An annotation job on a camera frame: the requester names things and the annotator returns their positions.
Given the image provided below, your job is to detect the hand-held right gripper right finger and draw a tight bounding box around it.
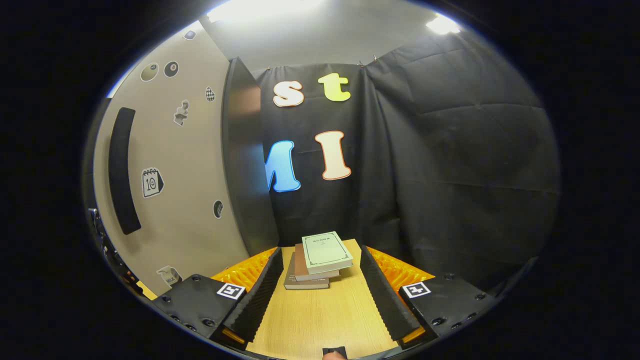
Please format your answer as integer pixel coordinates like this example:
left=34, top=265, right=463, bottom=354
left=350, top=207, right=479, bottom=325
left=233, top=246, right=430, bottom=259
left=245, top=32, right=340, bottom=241
left=359, top=245, right=501, bottom=351

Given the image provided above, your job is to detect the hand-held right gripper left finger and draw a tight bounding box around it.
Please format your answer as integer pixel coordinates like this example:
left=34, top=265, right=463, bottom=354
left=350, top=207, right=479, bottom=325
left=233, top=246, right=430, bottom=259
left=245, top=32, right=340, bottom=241
left=151, top=246, right=284, bottom=351

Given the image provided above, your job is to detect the black cabinet door handle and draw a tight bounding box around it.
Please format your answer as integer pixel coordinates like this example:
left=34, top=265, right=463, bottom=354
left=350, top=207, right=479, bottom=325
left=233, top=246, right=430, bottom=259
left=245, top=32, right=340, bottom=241
left=108, top=107, right=142, bottom=236

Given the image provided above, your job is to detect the grey-brown book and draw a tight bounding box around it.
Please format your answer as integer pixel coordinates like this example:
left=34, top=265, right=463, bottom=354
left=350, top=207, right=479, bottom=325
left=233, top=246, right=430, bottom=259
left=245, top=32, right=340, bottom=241
left=283, top=252, right=331, bottom=291

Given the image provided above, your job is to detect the brown book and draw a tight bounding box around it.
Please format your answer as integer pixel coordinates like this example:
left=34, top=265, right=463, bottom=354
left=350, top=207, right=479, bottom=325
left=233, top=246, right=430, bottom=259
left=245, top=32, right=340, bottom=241
left=294, top=243, right=341, bottom=282

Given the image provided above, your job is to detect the pale green book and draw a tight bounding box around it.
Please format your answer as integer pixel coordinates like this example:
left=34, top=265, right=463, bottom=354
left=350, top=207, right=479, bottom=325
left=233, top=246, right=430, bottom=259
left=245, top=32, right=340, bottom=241
left=301, top=231, right=354, bottom=275

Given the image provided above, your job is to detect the black backdrop cloth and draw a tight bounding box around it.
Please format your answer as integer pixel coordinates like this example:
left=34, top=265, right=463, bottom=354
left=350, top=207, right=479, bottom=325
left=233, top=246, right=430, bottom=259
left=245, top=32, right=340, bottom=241
left=250, top=30, right=561, bottom=296

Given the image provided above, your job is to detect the small ceiling light panel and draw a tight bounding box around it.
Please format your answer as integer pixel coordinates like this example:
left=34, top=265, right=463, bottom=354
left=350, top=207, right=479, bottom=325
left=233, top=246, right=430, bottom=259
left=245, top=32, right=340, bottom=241
left=426, top=13, right=461, bottom=36

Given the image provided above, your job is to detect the large ceiling light panel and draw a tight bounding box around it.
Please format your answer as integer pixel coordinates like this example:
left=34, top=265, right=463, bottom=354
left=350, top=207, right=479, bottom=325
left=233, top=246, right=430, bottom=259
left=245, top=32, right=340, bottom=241
left=207, top=0, right=326, bottom=23

